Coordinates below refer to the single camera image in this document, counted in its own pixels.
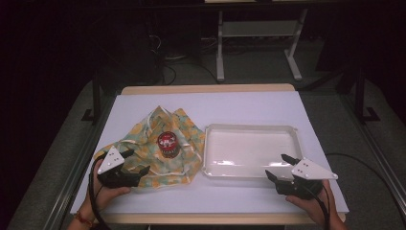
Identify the black floor cable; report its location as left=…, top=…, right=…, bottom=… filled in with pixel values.
left=325, top=152, right=406, bottom=223

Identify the yellow green patterned cloth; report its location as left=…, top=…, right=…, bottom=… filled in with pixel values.
left=93, top=105, right=207, bottom=190

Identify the red round tin can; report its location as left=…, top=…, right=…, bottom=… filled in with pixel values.
left=156, top=130, right=180, bottom=159

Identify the white plastic tray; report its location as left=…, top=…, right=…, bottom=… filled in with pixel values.
left=201, top=123, right=305, bottom=179

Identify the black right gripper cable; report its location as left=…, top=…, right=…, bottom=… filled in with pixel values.
left=298, top=181, right=331, bottom=230

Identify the black metal stand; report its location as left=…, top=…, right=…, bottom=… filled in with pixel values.
left=80, top=68, right=103, bottom=125
left=353, top=66, right=381, bottom=125

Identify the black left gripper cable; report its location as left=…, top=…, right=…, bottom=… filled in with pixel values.
left=88, top=155, right=111, bottom=230

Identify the white metal frame stand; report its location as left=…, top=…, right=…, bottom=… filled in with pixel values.
left=215, top=8, right=309, bottom=82

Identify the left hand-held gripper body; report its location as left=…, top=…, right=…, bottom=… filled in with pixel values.
left=97, top=146, right=142, bottom=190

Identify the person's left hand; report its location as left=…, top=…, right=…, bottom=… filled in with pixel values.
left=82, top=158, right=132, bottom=217

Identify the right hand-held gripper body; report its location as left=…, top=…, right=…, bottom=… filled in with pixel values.
left=274, top=156, right=339, bottom=201

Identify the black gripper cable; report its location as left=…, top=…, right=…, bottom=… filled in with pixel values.
left=88, top=155, right=111, bottom=230
left=298, top=181, right=331, bottom=230

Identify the black floor cables bundle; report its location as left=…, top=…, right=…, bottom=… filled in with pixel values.
left=149, top=33, right=221, bottom=86

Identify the person's right hand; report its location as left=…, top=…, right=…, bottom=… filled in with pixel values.
left=284, top=179, right=338, bottom=225

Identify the white table cover sheet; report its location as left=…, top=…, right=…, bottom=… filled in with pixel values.
left=70, top=90, right=350, bottom=216

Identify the red bead bracelet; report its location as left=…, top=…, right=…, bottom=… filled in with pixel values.
left=74, top=210, right=96, bottom=227

